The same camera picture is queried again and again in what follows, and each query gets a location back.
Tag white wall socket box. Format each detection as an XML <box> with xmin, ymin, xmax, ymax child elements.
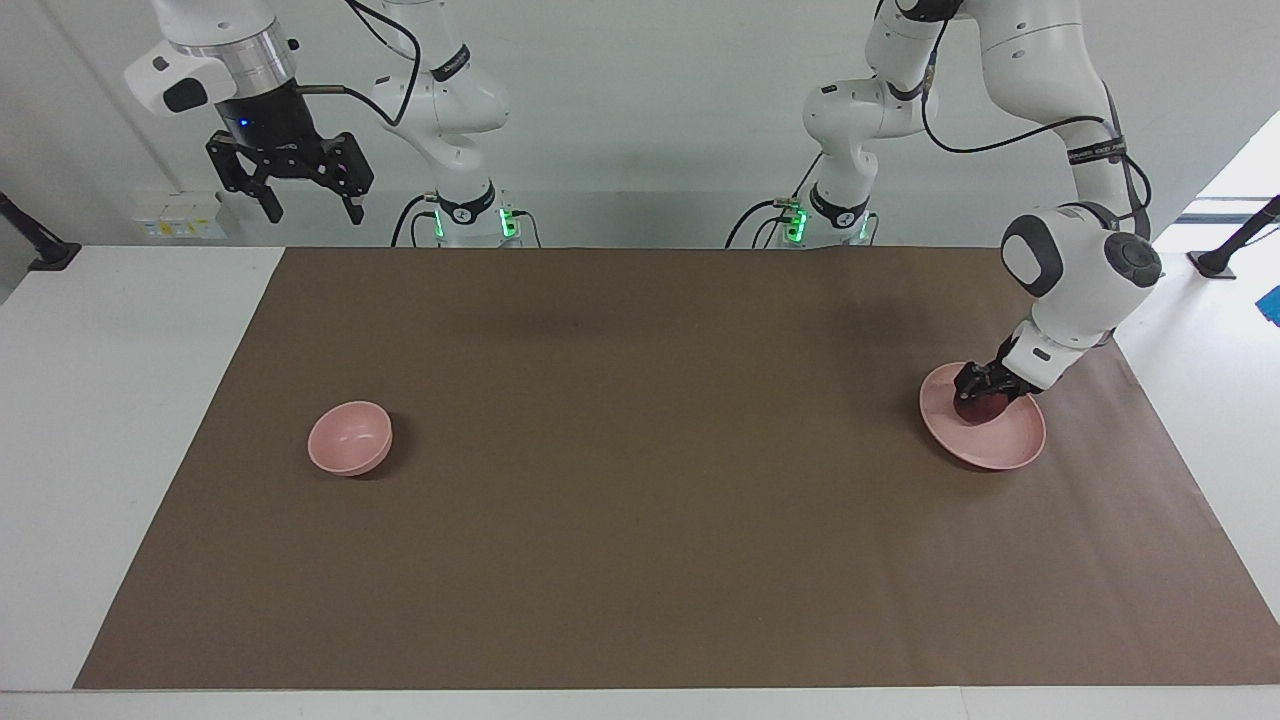
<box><xmin>128</xmin><ymin>192</ymin><xmax>229</xmax><ymax>241</ymax></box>

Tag pink plate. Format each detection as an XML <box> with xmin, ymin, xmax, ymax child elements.
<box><xmin>919</xmin><ymin>361</ymin><xmax>1047</xmax><ymax>471</ymax></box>

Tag pink bowl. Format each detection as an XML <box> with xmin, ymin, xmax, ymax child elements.
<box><xmin>307</xmin><ymin>400</ymin><xmax>394</xmax><ymax>477</ymax></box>

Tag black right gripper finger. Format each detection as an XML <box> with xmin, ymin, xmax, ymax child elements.
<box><xmin>204</xmin><ymin>132</ymin><xmax>287</xmax><ymax>227</ymax></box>
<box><xmin>320</xmin><ymin>130</ymin><xmax>377</xmax><ymax>227</ymax></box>

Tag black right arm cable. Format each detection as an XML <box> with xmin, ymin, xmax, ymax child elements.
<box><xmin>295</xmin><ymin>0</ymin><xmax>426</xmax><ymax>129</ymax></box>

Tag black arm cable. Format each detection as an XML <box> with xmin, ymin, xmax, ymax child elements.
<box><xmin>295</xmin><ymin>0</ymin><xmax>426</xmax><ymax>129</ymax></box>
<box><xmin>918</xmin><ymin>40</ymin><xmax>1154</xmax><ymax>241</ymax></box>

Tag black camera stand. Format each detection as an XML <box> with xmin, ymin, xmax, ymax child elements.
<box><xmin>1187</xmin><ymin>195</ymin><xmax>1280</xmax><ymax>279</ymax></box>
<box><xmin>0</xmin><ymin>190</ymin><xmax>83</xmax><ymax>273</ymax></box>

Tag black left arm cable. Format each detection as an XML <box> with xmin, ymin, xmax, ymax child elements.
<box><xmin>918</xmin><ymin>40</ymin><xmax>1154</xmax><ymax>241</ymax></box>

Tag dark red apple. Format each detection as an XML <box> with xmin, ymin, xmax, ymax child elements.
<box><xmin>955</xmin><ymin>393</ymin><xmax>1011</xmax><ymax>427</ymax></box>

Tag brown table mat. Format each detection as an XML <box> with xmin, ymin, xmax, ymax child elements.
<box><xmin>73</xmin><ymin>247</ymin><xmax>1280</xmax><ymax>691</ymax></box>

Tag black base cable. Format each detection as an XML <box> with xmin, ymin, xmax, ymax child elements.
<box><xmin>725</xmin><ymin>150</ymin><xmax>826</xmax><ymax>248</ymax></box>
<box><xmin>390</xmin><ymin>193</ymin><xmax>441</xmax><ymax>248</ymax></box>

